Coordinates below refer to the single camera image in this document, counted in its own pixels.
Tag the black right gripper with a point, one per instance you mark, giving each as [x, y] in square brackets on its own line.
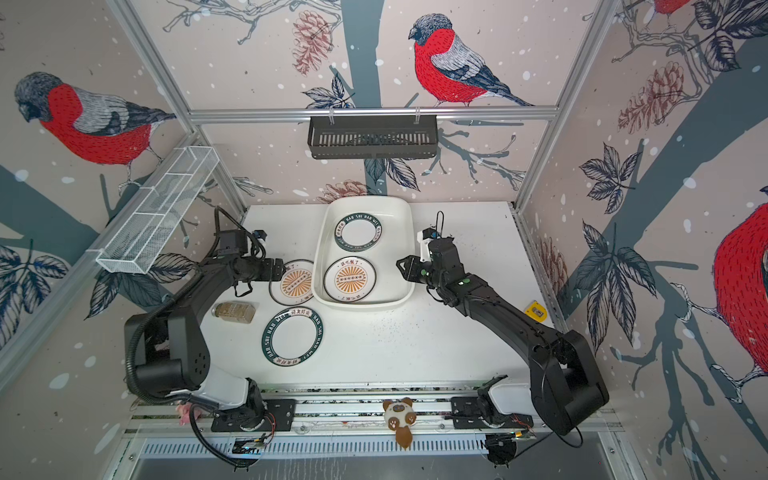
[413, 268]

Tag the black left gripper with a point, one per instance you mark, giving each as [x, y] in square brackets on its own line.
[269, 268]

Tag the orange sunburst plate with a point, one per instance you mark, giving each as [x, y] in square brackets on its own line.
[349, 279]
[295, 286]

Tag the green hao shi plate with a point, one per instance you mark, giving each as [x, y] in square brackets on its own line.
[357, 232]
[292, 336]

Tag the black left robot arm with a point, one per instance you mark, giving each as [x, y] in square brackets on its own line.
[166, 356]

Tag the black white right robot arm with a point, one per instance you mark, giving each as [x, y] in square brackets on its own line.
[566, 386]

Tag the white plastic bin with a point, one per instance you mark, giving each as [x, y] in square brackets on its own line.
[397, 241]

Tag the yellow tape measure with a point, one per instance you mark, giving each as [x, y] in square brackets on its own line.
[536, 311]

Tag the brown plush toy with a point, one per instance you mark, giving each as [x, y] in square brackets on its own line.
[400, 416]

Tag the pink small toy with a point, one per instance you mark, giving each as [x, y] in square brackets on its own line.
[183, 411]

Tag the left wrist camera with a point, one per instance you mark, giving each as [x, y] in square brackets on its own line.
[259, 234]

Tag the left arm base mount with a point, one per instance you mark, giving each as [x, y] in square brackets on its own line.
[256, 414]

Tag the black wire wall basket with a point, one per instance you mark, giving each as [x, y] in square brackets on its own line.
[373, 137]

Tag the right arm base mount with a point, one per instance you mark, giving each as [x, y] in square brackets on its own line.
[489, 408]

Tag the aluminium rail base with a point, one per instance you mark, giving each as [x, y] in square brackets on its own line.
[331, 420]

